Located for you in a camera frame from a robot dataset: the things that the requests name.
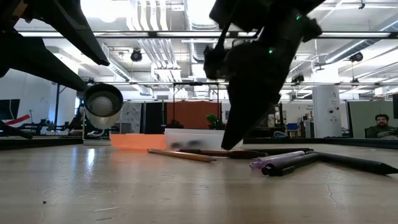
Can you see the translucent purple pen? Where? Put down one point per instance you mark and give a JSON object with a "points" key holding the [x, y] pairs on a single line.
{"points": [[276, 159]]}

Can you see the long black pointed marker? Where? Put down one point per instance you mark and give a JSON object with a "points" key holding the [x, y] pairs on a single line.
{"points": [[354, 163]]}

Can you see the person at desk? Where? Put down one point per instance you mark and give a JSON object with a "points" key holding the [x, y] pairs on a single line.
{"points": [[78, 119]]}

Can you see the black wall monitor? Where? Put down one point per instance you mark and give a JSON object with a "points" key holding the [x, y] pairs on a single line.
{"points": [[9, 109]]}

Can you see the black stand frame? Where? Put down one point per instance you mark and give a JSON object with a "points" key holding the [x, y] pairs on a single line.
{"points": [[196, 83]]}

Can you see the red curved bar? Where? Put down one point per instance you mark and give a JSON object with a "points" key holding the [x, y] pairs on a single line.
{"points": [[18, 119]]}

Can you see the white round column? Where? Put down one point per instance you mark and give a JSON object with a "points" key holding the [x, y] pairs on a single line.
{"points": [[326, 112]]}

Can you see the orange partition wall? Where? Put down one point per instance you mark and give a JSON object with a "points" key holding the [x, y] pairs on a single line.
{"points": [[192, 113]]}

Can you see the dark brown pen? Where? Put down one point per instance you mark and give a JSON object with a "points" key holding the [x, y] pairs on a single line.
{"points": [[224, 153]]}

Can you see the seated person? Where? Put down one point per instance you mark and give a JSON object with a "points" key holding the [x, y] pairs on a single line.
{"points": [[382, 127]]}

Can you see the translucent plastic supply box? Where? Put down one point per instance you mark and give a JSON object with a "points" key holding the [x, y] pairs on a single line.
{"points": [[199, 135]]}

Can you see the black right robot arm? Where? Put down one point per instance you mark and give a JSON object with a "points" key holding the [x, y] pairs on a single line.
{"points": [[267, 11]]}

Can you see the yellow wooden pencil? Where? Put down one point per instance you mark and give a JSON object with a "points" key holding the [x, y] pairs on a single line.
{"points": [[183, 155]]}

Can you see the black equipment on bench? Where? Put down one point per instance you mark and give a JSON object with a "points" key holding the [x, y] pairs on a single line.
{"points": [[15, 132]]}

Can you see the black overhead frame bar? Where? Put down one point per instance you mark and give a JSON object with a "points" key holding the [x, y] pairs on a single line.
{"points": [[155, 34]]}

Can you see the black ceiling camera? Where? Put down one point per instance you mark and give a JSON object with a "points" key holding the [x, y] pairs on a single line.
{"points": [[356, 57], [297, 78], [136, 55]]}

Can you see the pale green partition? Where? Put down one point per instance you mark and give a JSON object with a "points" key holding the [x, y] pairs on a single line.
{"points": [[360, 118]]}

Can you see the green potted plant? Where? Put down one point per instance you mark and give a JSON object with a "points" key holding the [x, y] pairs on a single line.
{"points": [[213, 119]]}

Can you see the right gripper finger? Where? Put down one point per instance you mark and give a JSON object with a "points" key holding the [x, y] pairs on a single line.
{"points": [[242, 118]]}

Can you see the black pen with clip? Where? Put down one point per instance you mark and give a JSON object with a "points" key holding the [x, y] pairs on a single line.
{"points": [[289, 165]]}

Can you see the distant workstation frame bar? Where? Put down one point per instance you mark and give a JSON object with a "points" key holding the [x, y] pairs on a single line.
{"points": [[140, 83]]}

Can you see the blue box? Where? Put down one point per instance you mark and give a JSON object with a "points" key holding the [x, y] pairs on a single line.
{"points": [[292, 126]]}

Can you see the orange plastic tray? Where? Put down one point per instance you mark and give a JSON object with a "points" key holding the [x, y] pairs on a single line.
{"points": [[136, 141]]}

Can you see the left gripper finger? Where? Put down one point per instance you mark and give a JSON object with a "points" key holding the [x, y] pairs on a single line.
{"points": [[31, 59], [74, 28]]}

